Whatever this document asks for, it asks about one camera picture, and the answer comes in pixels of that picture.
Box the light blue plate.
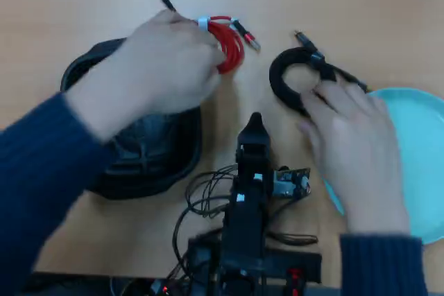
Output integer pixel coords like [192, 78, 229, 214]
[321, 87, 444, 245]

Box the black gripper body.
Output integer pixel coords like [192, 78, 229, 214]
[234, 143, 273, 189]

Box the person's right hand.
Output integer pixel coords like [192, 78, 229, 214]
[298, 76, 413, 234]

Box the red charging cable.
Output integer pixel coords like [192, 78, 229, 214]
[154, 0, 262, 75]

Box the person's left forearm blue sleeve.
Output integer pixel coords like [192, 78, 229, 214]
[0, 91, 117, 296]

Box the brown cable loop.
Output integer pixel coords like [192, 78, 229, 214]
[268, 230, 319, 245]

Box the red and black clamp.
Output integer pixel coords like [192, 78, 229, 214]
[283, 267, 307, 296]

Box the black charging cable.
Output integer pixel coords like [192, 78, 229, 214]
[268, 29, 370, 119]

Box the coloured wire tangle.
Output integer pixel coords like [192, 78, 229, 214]
[110, 277, 171, 296]

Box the black camera cable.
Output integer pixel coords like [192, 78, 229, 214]
[265, 197, 293, 227]

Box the person's right forearm blue sleeve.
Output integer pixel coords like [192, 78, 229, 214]
[339, 232, 429, 296]

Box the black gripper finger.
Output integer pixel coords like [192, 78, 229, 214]
[238, 112, 272, 147]

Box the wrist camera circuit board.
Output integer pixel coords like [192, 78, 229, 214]
[272, 167, 311, 200]

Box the black square bowl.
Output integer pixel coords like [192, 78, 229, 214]
[59, 37, 204, 202]

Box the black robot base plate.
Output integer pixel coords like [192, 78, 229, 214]
[187, 229, 322, 284]

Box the person's left hand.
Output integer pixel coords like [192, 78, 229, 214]
[65, 8, 227, 145]

